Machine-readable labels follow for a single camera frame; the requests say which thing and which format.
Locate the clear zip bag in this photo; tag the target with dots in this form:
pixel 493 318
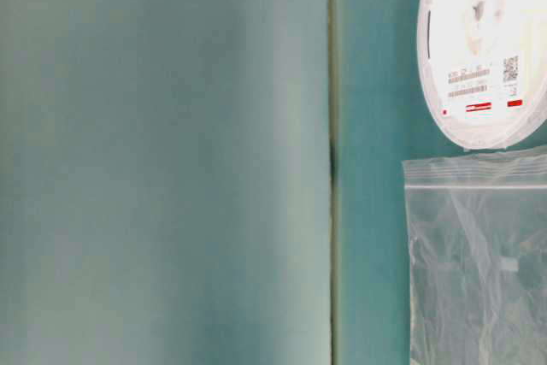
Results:
pixel 476 228

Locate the white component reel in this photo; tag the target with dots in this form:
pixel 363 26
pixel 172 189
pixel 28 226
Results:
pixel 482 66

